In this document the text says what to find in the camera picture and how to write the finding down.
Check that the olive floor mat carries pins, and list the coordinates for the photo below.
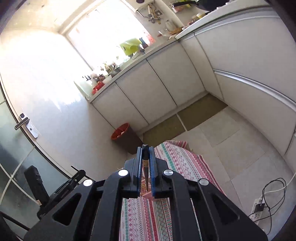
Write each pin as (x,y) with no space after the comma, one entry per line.
(164,131)
(200,111)

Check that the black chopstick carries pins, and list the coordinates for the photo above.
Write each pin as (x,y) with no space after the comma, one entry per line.
(145,164)

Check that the black wok pan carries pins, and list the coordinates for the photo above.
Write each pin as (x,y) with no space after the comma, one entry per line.
(207,5)

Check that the olive floor mat left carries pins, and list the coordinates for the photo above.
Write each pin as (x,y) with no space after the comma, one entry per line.
(164,131)

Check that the white power strip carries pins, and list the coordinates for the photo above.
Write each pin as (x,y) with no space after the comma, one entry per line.
(257,210)

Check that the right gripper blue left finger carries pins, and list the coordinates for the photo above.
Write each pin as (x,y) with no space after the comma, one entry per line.
(138,170)

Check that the white water heater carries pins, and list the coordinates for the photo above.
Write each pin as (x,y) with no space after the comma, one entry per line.
(139,4)

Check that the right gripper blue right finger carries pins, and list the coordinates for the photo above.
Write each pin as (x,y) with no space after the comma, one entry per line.
(153,171)

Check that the olive floor mat right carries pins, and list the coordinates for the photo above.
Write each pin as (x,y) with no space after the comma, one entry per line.
(200,111)

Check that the red lined trash bin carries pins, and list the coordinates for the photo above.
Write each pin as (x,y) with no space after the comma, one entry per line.
(126,138)

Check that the green plastic dish rack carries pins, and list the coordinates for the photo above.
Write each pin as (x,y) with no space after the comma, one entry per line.
(130,46)

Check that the white kettle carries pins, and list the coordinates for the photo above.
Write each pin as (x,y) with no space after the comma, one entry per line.
(170,26)

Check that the silver door handle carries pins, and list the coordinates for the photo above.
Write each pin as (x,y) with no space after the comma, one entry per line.
(24,121)

